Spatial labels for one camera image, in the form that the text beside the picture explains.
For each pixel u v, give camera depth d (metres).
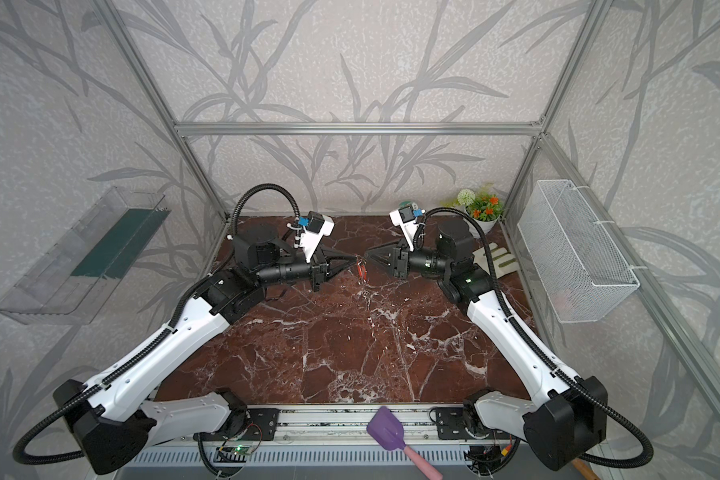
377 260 0.65
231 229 1.18
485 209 1.02
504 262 1.02
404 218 0.59
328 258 0.57
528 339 0.44
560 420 0.37
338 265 0.62
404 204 1.16
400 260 0.58
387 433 0.72
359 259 0.63
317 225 0.54
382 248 0.62
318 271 0.54
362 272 0.63
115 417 0.39
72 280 0.65
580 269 0.62
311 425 0.75
